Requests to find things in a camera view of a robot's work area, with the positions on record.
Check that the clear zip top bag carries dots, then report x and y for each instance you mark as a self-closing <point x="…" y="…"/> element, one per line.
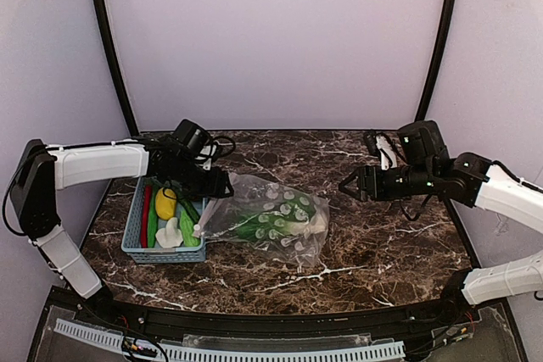
<point x="250" y="193"/>

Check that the black frame post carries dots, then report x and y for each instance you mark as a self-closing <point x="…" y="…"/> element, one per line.
<point x="442" y="33"/>
<point x="107" y="40"/>

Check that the long green pepper toy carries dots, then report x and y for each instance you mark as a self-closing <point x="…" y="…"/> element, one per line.
<point x="153" y="218"/>

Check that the green leafy vegetable toy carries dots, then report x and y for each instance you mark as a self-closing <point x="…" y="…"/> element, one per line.
<point x="295" y="215"/>

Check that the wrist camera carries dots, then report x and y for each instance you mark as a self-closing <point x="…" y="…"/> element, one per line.
<point x="197" y="145"/>
<point x="380" y="144"/>

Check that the black front rail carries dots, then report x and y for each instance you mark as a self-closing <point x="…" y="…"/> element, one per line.
<point x="299" y="306"/>

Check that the green cucumber toy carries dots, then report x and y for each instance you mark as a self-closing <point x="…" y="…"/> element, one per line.
<point x="188" y="220"/>

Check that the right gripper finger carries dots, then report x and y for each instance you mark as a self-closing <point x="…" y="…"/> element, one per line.
<point x="353" y="180"/>
<point x="354" y="193"/>

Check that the blue plastic basket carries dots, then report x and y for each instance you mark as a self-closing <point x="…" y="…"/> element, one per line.
<point x="131" y="241"/>

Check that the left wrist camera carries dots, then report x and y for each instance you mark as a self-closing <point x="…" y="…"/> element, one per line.
<point x="197" y="145"/>

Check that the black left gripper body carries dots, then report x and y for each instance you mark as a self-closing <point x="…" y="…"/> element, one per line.
<point x="215" y="184"/>

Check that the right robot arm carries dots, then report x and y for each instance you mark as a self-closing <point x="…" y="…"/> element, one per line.
<point x="419" y="165"/>

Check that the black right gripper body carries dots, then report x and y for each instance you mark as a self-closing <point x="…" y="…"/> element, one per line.
<point x="366" y="183"/>

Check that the red chili pepper toy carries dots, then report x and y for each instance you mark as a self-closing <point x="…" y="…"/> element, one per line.
<point x="147" y="194"/>

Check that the left black frame post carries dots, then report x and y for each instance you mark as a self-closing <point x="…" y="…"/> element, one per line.
<point x="107" y="40"/>

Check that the white slotted cable duct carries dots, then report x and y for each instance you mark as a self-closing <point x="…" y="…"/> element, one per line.
<point x="116" y="343"/>

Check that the white radish toy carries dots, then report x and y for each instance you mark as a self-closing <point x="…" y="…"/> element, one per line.
<point x="171" y="235"/>

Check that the right black frame post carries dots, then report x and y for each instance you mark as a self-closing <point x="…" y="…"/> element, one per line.
<point x="442" y="33"/>

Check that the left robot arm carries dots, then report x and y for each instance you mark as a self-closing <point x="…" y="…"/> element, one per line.
<point x="44" y="170"/>

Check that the yellow corn toy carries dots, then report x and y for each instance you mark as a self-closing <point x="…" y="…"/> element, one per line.
<point x="165" y="203"/>

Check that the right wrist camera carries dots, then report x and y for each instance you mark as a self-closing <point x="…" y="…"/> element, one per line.
<point x="380" y="144"/>

